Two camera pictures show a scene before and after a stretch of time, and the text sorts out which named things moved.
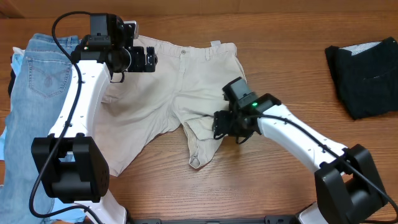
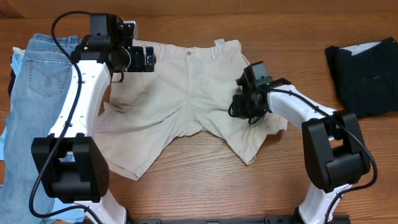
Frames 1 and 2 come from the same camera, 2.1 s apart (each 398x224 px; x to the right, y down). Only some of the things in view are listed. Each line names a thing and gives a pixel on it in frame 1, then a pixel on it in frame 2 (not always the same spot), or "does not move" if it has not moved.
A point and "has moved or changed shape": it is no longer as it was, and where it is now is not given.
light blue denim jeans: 37,105 does not move
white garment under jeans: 18,51 does not move
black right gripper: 222,126 -> 237,100
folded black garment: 365,76 does not move
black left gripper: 139,65 does not move
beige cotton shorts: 186,89 has moved or changed shape
